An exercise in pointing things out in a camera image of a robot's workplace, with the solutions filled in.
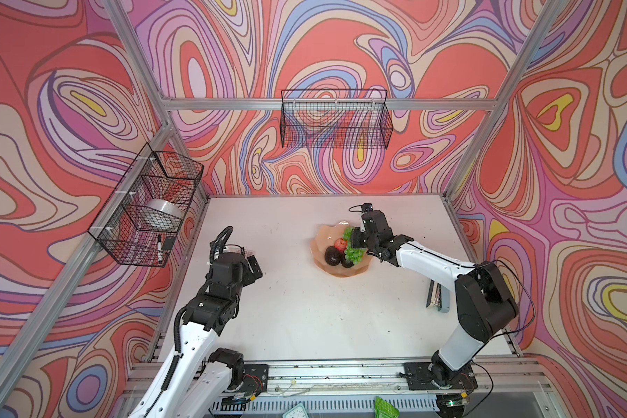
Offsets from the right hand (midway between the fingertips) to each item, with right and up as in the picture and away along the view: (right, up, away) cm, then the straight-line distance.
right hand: (355, 237), depth 92 cm
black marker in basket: (-58, -2, -21) cm, 62 cm away
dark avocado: (-8, -7, 0) cm, 11 cm away
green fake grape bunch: (-2, -5, -4) cm, 7 cm away
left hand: (-36, -6, -15) cm, 40 cm away
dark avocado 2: (-3, -9, 0) cm, 10 cm away
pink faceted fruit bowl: (-11, 0, +12) cm, 16 cm away
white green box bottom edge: (-19, -44, -25) cm, 54 cm away
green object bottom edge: (+4, -45, -24) cm, 51 cm away
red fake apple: (-5, -3, +5) cm, 8 cm away
